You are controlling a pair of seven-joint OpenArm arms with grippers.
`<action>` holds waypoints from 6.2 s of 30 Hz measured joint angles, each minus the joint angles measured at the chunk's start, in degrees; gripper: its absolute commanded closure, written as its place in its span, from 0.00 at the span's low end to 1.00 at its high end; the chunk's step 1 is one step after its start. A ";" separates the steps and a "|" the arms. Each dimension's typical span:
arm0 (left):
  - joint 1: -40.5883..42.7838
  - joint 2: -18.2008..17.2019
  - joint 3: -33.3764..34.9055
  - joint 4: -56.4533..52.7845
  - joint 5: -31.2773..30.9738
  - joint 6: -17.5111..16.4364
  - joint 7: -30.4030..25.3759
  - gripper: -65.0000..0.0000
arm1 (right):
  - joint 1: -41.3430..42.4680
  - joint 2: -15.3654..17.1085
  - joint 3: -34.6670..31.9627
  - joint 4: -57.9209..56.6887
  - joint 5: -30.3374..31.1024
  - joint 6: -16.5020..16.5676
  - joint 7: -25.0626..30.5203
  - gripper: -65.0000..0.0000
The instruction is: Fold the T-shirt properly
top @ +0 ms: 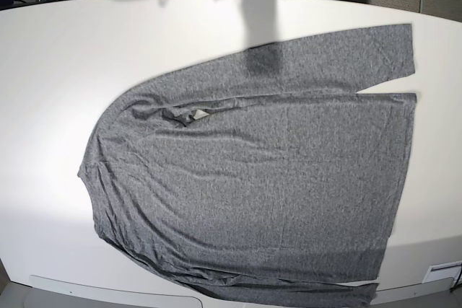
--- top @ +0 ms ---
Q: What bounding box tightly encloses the grey long-sleeve T-shirt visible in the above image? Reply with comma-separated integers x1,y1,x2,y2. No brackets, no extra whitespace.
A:
78,24,417,307

